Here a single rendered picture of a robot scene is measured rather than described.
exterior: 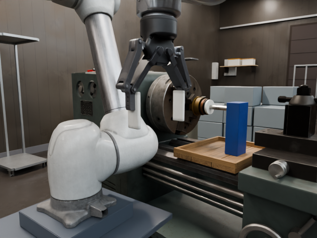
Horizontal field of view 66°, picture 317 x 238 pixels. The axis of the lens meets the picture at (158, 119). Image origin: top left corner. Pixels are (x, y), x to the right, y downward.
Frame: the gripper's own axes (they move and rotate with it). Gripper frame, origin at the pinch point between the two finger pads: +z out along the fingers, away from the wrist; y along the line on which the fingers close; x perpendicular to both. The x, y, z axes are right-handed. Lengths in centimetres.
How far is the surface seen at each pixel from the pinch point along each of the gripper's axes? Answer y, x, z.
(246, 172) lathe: -32.0, 6.4, 18.8
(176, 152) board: -44, -30, 23
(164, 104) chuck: -48, -41, 2
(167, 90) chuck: -50, -41, -4
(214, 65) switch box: -843, -481, -80
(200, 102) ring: -59, -29, 1
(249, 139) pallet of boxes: -272, -91, 64
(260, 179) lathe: -30.3, 11.2, 19.3
